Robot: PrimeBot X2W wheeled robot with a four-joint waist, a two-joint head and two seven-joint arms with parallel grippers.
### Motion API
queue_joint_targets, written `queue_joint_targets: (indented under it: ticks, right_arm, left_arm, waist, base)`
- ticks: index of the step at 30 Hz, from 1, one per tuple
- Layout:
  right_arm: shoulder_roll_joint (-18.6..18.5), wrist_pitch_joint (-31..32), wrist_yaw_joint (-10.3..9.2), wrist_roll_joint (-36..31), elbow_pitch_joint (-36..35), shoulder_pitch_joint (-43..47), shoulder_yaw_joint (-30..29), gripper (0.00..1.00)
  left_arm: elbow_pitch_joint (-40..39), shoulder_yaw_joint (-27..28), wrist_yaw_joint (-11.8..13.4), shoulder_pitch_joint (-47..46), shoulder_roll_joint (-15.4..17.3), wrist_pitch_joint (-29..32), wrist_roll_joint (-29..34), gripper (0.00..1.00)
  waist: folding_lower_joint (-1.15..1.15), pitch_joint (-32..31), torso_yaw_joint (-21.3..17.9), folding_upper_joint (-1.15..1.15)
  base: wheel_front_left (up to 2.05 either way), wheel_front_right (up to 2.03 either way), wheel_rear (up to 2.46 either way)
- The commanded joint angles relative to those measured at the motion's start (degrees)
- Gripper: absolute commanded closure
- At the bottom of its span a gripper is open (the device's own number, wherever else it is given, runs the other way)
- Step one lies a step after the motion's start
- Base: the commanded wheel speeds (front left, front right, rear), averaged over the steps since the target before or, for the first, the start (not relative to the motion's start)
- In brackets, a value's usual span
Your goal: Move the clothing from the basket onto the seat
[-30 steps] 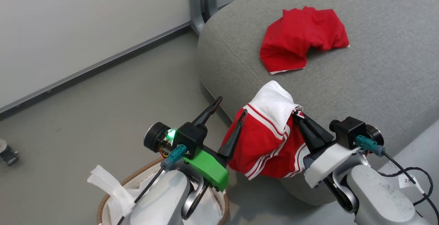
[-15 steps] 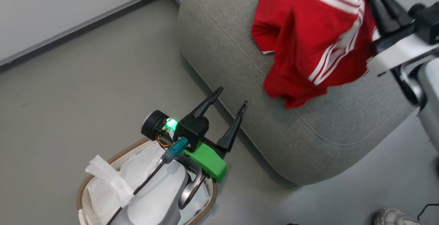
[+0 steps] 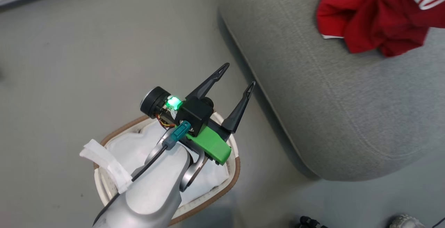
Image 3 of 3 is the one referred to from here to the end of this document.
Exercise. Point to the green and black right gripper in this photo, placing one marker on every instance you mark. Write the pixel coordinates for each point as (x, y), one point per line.
(210, 144)

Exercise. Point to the red garment white stripes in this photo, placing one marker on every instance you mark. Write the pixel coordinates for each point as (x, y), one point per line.
(375, 16)

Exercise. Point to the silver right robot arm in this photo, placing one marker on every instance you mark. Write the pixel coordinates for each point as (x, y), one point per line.
(156, 189)

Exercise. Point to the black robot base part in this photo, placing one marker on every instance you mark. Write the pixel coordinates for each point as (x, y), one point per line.
(311, 222)

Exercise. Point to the grey round robot base part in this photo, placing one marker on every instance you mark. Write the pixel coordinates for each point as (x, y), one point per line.
(406, 221)

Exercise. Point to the grey fabric sofa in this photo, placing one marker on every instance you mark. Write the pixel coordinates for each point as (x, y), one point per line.
(347, 99)

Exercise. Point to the black round wrist cylinder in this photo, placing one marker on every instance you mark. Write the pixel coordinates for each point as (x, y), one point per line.
(153, 102)

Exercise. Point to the woven laundry basket brown rim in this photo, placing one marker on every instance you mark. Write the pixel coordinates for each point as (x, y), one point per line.
(229, 182)

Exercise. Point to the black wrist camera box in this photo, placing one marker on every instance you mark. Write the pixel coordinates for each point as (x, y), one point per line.
(194, 115)

